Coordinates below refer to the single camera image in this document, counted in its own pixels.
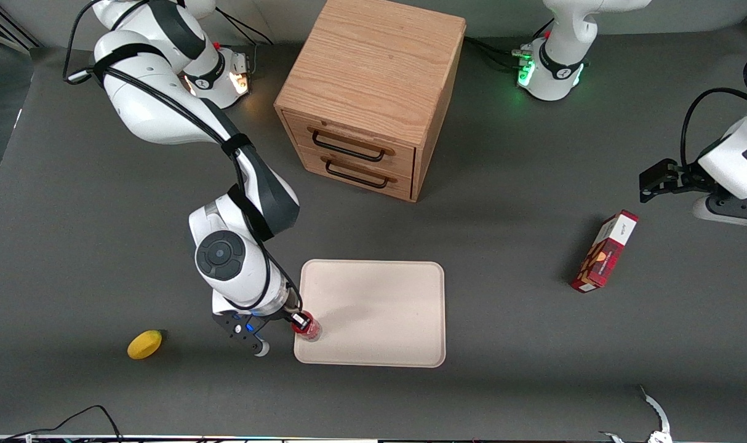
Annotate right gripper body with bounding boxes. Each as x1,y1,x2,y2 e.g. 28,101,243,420
211,280,302,323

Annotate red coke bottle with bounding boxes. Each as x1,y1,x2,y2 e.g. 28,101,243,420
290,311,322,343

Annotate beige plastic tray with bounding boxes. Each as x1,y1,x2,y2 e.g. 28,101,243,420
294,259,447,369

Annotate red cookie box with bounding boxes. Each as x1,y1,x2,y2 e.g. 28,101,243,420
570,210,639,293

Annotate yellow lemon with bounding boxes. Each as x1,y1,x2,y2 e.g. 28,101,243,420
127,330,164,361

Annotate wooden drawer cabinet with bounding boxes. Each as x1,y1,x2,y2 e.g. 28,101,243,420
273,0,467,203

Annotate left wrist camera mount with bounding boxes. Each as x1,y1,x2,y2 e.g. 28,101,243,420
692,192,747,229

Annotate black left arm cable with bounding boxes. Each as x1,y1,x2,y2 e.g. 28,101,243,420
681,54,747,168

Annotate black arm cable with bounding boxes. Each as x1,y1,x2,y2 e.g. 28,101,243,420
64,0,303,311
681,54,747,168

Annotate wooden drawer with black handle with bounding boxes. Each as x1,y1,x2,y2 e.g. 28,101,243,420
295,145,413,201
282,111,417,179

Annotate black left base cables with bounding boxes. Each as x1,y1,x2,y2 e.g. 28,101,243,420
465,18,554,71

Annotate black base cables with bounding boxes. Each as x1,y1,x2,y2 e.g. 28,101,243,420
215,7,276,76
465,18,554,71

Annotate thin black floor cable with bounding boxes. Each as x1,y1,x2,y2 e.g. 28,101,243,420
0,404,123,443

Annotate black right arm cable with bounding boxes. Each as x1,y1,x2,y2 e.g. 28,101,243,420
64,0,303,311

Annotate black right base cables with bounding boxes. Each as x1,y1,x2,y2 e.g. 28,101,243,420
215,7,276,76

